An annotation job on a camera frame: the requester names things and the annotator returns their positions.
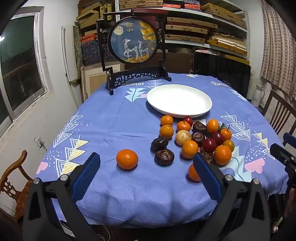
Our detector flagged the round deer screen black stand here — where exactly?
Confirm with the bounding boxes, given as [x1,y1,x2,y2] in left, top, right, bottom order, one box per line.
[96,8,172,95]

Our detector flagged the white wall pipe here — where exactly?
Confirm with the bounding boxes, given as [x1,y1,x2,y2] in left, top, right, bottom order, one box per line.
[61,25,80,109]

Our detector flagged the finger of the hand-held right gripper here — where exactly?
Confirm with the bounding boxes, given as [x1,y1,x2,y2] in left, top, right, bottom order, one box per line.
[283,133,296,149]
[270,143,296,188]

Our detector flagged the black flat panel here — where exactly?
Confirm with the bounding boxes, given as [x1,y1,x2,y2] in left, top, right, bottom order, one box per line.
[193,51,251,99]

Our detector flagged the small leafy mandarin orange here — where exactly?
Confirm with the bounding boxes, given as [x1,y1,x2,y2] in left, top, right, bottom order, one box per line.
[218,123,232,141]

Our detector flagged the large mandarin orange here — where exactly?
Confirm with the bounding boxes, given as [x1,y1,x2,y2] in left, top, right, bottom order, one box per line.
[116,149,139,169]

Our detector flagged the yellow green kumquat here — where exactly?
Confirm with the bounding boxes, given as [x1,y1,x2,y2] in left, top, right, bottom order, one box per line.
[222,140,235,152]

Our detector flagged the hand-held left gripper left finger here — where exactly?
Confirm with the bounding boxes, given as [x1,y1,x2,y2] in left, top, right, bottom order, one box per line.
[23,152,102,241]

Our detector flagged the white oval plate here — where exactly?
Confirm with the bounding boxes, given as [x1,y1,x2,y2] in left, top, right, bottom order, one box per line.
[146,84,213,118]

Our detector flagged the beige framed panel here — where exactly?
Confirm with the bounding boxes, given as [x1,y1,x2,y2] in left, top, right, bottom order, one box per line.
[80,62,125,100]

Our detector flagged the pale beige round fruit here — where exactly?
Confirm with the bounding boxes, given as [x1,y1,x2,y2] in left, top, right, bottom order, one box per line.
[175,130,192,146]

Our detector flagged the white wall socket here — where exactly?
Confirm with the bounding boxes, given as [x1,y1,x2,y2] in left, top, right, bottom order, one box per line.
[34,136,45,149]

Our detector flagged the beige checked curtain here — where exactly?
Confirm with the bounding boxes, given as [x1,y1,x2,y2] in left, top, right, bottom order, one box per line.
[260,0,296,101]

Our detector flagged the window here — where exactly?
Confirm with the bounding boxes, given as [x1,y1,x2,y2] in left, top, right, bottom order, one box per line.
[0,7,55,137]

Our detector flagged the dark red plum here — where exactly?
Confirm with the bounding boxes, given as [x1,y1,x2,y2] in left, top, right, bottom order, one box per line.
[210,132,224,146]
[202,138,217,153]

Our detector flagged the brown cardboard box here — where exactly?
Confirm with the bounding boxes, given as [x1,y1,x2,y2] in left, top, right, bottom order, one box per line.
[166,52,194,74]

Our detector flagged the white thermos jug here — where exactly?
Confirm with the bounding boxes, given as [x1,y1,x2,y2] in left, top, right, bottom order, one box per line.
[251,80,265,108]

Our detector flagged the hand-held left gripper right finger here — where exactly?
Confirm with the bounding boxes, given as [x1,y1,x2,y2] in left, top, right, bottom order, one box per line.
[193,153,271,241]

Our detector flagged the shelf of bamboo boxes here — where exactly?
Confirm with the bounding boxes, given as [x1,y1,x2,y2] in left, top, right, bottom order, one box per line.
[76,0,249,59]

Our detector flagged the carved brown wooden chair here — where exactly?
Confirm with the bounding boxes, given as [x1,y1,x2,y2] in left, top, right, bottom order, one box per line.
[0,150,35,223]

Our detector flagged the blue printed tablecloth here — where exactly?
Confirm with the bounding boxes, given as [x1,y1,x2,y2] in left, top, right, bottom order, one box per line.
[37,72,287,226]

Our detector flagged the dark wooden slatted chair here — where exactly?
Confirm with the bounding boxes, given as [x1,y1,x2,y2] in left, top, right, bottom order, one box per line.
[262,90,296,139]

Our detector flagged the dark brown water chestnut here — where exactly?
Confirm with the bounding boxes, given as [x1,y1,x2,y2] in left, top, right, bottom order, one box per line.
[199,152,215,165]
[192,121,207,134]
[151,137,169,153]
[154,149,175,166]
[191,132,206,144]

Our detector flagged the blue patterned fabric boxes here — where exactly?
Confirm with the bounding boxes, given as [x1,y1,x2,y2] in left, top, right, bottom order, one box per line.
[80,34,109,66]

